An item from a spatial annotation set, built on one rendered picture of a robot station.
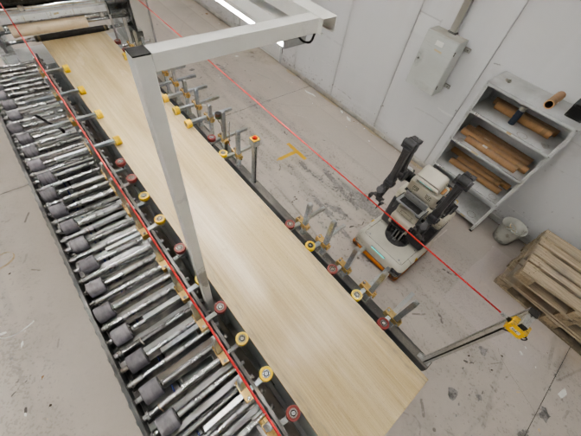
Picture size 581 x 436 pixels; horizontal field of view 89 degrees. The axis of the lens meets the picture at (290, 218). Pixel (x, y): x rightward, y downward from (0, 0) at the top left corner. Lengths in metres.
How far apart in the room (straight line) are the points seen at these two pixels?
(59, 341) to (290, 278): 2.09
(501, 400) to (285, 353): 2.22
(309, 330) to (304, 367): 0.22
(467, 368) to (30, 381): 3.72
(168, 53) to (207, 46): 0.11
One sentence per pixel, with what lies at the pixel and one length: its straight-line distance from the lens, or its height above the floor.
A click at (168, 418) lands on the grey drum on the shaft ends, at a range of 2.04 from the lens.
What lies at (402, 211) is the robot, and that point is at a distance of 2.87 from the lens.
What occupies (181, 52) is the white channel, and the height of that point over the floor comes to 2.45.
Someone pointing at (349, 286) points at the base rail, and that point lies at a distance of 2.46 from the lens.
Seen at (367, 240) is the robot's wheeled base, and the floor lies 0.26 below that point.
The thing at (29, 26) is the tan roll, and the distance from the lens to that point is 5.02.
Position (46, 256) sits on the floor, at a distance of 3.82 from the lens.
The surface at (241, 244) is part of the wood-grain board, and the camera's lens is 2.27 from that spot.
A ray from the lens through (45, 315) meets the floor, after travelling 3.50.
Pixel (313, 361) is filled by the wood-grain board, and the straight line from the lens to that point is 2.01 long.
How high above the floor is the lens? 2.84
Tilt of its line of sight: 53 degrees down
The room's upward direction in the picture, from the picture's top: 11 degrees clockwise
